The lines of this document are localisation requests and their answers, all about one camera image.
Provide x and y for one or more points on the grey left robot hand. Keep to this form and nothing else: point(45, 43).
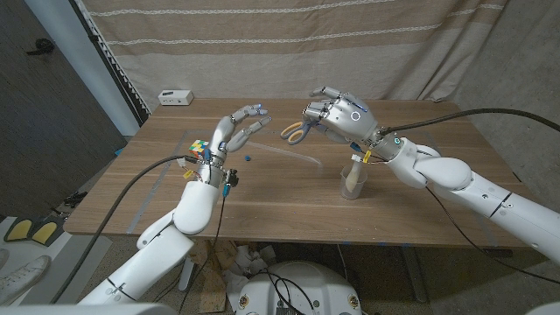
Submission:
point(227, 131)

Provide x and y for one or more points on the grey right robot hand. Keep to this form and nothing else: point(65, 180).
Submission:
point(350, 120)

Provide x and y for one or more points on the orange and grey scissors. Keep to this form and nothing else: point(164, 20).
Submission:
point(289, 129)

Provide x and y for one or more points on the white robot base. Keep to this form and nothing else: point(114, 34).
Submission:
point(306, 284)

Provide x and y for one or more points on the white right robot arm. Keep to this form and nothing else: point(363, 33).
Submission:
point(450, 172)

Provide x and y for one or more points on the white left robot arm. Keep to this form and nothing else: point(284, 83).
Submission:
point(166, 249)

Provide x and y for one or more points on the Rubik's cube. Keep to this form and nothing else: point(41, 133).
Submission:
point(199, 149)

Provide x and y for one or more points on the clear tape strip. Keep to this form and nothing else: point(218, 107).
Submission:
point(284, 151)

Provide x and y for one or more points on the cream curved stick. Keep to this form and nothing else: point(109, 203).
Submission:
point(353, 177)

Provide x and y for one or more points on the white power strip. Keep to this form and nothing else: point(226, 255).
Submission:
point(175, 97)

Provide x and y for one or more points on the clear plastic cup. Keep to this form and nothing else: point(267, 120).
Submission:
point(352, 194)

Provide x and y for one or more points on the beige striped curtain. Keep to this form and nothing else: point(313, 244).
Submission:
point(284, 57)

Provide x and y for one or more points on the small blue floor scrap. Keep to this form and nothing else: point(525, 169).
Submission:
point(119, 151)

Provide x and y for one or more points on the black zigzag edge strip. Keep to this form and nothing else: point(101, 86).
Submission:
point(118, 70)

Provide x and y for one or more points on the crumpled white paper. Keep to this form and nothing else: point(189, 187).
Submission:
point(249, 264)

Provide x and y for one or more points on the black floor clutter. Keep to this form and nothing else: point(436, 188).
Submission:
point(75, 199)

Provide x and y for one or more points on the grey metal table leg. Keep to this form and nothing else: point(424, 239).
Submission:
point(413, 275)

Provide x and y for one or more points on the yellow and black foot pedal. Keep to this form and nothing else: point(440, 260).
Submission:
point(18, 229)
point(46, 232)

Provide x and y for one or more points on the white sneaker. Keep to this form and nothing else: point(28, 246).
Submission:
point(24, 280)

